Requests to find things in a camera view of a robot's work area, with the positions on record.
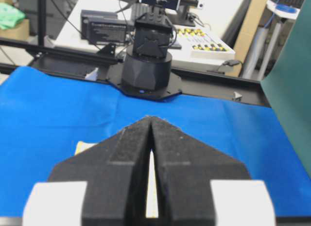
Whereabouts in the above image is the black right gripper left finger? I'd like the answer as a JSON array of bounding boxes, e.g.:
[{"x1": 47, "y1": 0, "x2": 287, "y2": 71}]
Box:
[{"x1": 22, "y1": 117, "x2": 151, "y2": 226}]

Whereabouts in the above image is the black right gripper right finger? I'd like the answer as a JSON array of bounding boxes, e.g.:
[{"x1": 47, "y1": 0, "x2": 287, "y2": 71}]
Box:
[{"x1": 151, "y1": 117, "x2": 276, "y2": 226}]

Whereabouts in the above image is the yellow white checkered towel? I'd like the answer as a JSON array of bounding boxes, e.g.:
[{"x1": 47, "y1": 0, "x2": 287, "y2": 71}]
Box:
[{"x1": 75, "y1": 141, "x2": 159, "y2": 219}]

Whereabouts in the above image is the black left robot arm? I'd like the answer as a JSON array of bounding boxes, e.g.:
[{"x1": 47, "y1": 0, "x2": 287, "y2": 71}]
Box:
[{"x1": 107, "y1": 0, "x2": 182, "y2": 101}]

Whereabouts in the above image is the blue table cloth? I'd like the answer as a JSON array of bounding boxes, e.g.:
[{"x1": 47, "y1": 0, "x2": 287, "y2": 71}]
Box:
[{"x1": 0, "y1": 67, "x2": 311, "y2": 217}]

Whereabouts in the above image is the white screwdriver bit tray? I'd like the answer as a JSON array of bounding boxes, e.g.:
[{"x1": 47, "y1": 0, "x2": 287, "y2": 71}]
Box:
[{"x1": 177, "y1": 26, "x2": 235, "y2": 61}]

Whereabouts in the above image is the black electronics box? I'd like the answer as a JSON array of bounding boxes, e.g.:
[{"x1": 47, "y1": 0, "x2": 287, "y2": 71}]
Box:
[{"x1": 80, "y1": 10, "x2": 133, "y2": 45}]

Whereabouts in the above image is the black monitor stand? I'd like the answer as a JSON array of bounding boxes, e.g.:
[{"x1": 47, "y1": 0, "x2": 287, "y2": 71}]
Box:
[{"x1": 166, "y1": 0, "x2": 204, "y2": 27}]

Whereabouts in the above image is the cardboard box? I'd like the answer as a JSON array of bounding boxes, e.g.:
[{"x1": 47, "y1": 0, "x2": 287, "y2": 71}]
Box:
[{"x1": 0, "y1": 19, "x2": 30, "y2": 41}]

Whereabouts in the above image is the white desk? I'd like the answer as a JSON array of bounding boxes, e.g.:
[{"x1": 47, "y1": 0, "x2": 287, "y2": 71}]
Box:
[{"x1": 55, "y1": 0, "x2": 242, "y2": 74}]

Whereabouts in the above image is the green cloth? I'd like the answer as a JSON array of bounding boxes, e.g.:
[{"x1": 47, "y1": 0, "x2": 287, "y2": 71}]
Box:
[{"x1": 0, "y1": 2, "x2": 25, "y2": 30}]

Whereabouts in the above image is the black aluminium frame rail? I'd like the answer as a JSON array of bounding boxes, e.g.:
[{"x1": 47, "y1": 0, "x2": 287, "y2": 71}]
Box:
[{"x1": 0, "y1": 38, "x2": 270, "y2": 107}]

